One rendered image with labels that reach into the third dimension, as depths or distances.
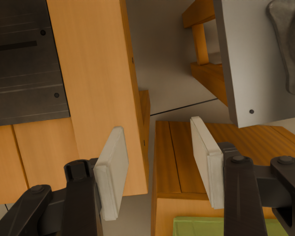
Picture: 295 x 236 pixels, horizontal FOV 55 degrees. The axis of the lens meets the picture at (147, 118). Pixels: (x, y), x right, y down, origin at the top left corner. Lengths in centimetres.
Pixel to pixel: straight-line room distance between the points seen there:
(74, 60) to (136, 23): 91
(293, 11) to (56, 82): 46
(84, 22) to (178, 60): 94
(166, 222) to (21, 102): 49
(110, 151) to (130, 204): 159
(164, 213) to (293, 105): 43
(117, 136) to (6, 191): 60
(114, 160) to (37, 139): 53
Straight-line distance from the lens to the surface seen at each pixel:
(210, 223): 82
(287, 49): 59
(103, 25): 58
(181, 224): 80
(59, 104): 62
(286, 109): 63
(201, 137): 16
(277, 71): 61
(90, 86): 60
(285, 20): 58
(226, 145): 17
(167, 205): 81
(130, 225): 182
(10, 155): 72
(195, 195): 83
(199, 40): 125
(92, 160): 17
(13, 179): 75
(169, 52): 148
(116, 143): 17
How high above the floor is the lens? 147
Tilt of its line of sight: 75 degrees down
